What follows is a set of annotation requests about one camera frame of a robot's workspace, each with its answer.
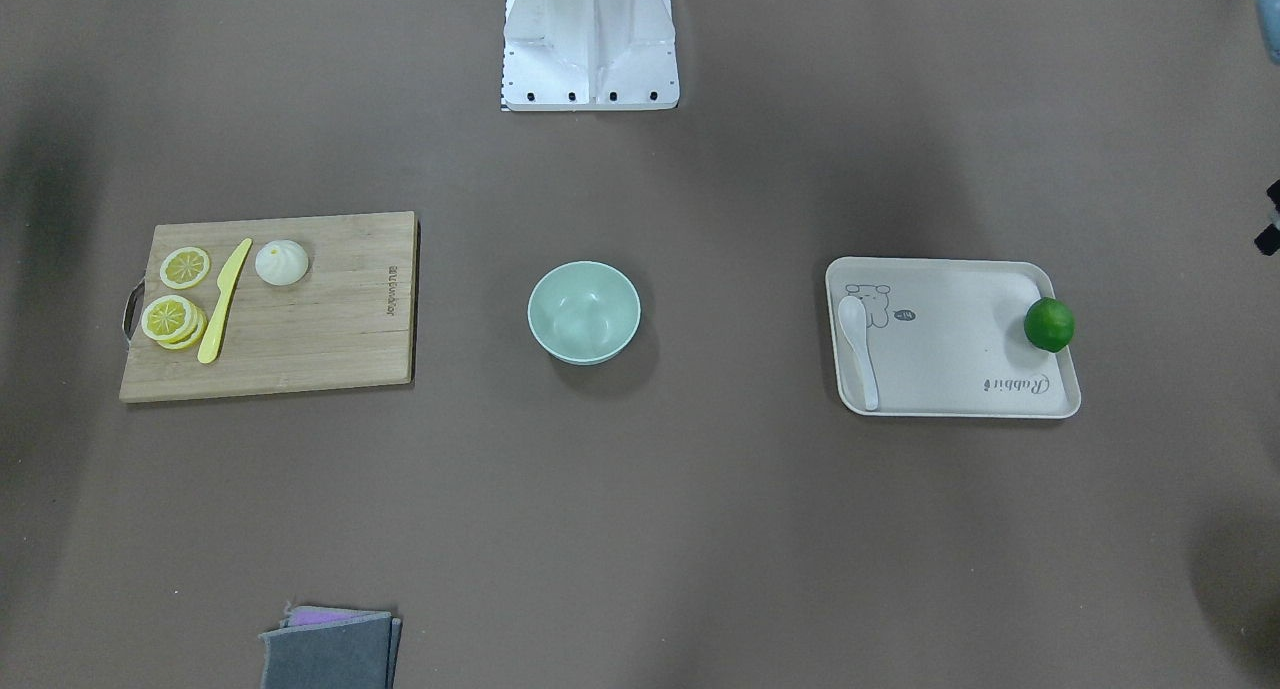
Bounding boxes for white ceramic spoon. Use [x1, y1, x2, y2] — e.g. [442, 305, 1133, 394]
[837, 295, 881, 412]

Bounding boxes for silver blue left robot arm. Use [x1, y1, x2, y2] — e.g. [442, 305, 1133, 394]
[1254, 0, 1279, 67]

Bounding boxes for mint green bowl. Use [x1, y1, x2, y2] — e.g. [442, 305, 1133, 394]
[527, 260, 643, 366]

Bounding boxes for cream rabbit tray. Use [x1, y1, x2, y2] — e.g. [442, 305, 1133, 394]
[824, 257, 1082, 420]

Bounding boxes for wooden cutting board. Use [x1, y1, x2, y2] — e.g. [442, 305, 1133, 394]
[119, 211, 419, 403]

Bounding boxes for green lime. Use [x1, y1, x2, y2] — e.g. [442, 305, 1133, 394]
[1023, 296, 1076, 353]

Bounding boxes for yellow plastic knife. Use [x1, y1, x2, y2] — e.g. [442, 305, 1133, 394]
[197, 238, 253, 365]

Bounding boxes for grey folded cloth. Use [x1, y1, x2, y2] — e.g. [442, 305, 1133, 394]
[259, 604, 403, 688]

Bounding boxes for lemon slice single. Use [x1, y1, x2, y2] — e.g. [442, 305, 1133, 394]
[157, 246, 212, 291]

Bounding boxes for lemon slice stack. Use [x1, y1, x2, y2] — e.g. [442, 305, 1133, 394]
[141, 295, 209, 351]

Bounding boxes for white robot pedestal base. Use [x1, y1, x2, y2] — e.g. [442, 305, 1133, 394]
[500, 0, 681, 111]

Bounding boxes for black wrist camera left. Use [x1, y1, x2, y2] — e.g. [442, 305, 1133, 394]
[1254, 181, 1280, 256]

